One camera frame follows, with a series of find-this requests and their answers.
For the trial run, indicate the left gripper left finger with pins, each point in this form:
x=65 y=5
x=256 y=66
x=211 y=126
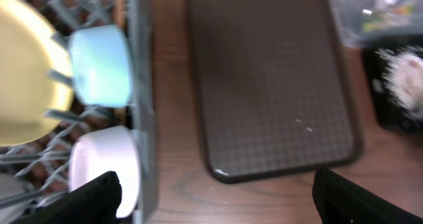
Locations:
x=96 y=202

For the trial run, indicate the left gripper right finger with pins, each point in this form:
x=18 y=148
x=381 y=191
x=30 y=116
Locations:
x=338 y=200

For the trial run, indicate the white round bowl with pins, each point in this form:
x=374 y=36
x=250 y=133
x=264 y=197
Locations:
x=110 y=149

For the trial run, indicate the light blue bowl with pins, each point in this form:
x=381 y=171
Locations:
x=102 y=66

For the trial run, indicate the pile of rice leftovers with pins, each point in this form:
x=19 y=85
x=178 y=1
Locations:
x=403 y=77

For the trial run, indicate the black rectangular waste tray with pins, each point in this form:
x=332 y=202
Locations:
x=389 y=116

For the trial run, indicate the yellow round plate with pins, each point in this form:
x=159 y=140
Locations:
x=27 y=54

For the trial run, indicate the clear plastic waste bin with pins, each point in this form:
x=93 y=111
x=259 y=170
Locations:
x=361 y=21

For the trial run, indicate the green orange snack wrapper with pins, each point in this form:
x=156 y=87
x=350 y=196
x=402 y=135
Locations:
x=383 y=20

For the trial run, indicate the grey plastic dishwasher rack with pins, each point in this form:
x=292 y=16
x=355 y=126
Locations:
x=140 y=116

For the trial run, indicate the dark brown serving tray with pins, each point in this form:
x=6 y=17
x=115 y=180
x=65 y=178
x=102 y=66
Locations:
x=272 y=94

